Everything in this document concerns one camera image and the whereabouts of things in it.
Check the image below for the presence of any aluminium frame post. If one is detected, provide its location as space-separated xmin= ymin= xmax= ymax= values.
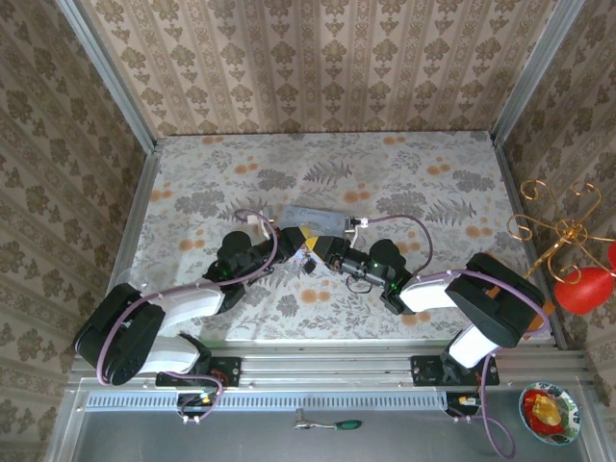
xmin=54 ymin=0 xmax=163 ymax=154
xmin=489 ymin=0 xmax=586 ymax=146

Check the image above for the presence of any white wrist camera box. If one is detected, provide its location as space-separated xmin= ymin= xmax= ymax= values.
xmin=244 ymin=208 xmax=276 ymax=238
xmin=345 ymin=216 xmax=372 ymax=240

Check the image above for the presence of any gold wire ornament stand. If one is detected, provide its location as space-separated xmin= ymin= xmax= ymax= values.
xmin=506 ymin=178 xmax=616 ymax=286

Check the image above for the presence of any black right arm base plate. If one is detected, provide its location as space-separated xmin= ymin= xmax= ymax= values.
xmin=409 ymin=354 xmax=501 ymax=388

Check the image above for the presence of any black cable connector box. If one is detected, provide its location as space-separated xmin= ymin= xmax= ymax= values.
xmin=444 ymin=392 xmax=489 ymax=419
xmin=176 ymin=392 xmax=219 ymax=419

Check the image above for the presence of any floral table mat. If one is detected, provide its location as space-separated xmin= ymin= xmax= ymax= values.
xmin=113 ymin=131 xmax=552 ymax=345

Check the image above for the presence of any aluminium side rail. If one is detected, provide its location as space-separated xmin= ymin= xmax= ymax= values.
xmin=492 ymin=141 xmax=570 ymax=351
xmin=88 ymin=148 xmax=164 ymax=356

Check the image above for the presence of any aluminium frame rail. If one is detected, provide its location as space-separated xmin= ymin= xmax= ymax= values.
xmin=66 ymin=352 xmax=599 ymax=387

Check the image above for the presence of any yellow toy food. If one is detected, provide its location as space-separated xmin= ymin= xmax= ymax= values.
xmin=530 ymin=396 xmax=563 ymax=427

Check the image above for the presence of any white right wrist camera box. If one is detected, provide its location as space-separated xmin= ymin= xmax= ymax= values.
xmin=345 ymin=216 xmax=372 ymax=240

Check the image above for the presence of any patterned ceramic bowl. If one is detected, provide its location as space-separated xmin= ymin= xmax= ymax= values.
xmin=518 ymin=381 xmax=582 ymax=447

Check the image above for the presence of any grey sheet metal panel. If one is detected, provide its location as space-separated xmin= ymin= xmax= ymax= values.
xmin=44 ymin=377 xmax=616 ymax=462

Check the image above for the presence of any green handled screwdriver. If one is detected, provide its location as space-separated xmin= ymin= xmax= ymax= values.
xmin=307 ymin=419 xmax=364 ymax=432

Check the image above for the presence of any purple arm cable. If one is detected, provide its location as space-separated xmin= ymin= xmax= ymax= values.
xmin=95 ymin=207 xmax=281 ymax=425
xmin=358 ymin=213 xmax=552 ymax=459

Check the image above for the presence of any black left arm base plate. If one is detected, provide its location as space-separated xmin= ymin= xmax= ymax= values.
xmin=155 ymin=355 xmax=243 ymax=389

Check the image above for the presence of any blue cartoon tin box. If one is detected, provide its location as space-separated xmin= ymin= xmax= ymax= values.
xmin=279 ymin=204 xmax=350 ymax=244

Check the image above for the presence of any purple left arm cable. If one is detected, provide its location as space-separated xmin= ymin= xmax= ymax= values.
xmin=95 ymin=207 xmax=281 ymax=425

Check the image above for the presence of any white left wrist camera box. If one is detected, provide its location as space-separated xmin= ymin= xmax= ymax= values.
xmin=244 ymin=208 xmax=276 ymax=238

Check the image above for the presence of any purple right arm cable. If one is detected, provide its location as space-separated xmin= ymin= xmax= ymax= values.
xmin=358 ymin=213 xmax=552 ymax=459

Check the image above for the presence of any red toy food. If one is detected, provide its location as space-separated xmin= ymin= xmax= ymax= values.
xmin=523 ymin=389 xmax=568 ymax=430

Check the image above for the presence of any grey slotted cable duct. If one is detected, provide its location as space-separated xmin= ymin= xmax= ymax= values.
xmin=85 ymin=390 xmax=449 ymax=413

